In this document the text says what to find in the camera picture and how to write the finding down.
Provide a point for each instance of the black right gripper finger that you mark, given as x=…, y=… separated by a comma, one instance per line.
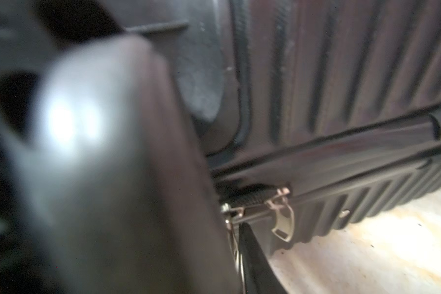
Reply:
x=258, y=276

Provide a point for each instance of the silver zipper pull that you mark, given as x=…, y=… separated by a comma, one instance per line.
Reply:
x=284, y=225
x=230, y=215

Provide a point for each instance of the black hard-shell suitcase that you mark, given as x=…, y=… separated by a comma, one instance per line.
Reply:
x=125, y=125

